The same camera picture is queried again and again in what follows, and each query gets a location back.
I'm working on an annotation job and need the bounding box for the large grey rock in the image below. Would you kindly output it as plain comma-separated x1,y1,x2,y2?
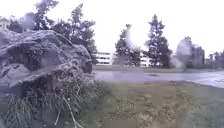
0,29,94,98

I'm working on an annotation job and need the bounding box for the grey asphalt road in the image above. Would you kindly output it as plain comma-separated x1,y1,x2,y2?
93,69,224,89

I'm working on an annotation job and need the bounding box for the grass lawn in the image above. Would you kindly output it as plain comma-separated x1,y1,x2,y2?
0,74,224,128

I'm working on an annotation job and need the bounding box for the grass strip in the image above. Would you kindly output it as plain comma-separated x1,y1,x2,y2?
92,64,218,74

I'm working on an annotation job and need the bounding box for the group of dark trees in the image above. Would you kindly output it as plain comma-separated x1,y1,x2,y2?
6,0,98,64

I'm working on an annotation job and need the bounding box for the white building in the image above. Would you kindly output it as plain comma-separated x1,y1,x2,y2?
94,51,153,68

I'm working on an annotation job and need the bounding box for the tall conifer tree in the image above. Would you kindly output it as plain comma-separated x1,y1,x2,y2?
143,13,174,69
114,23,143,68

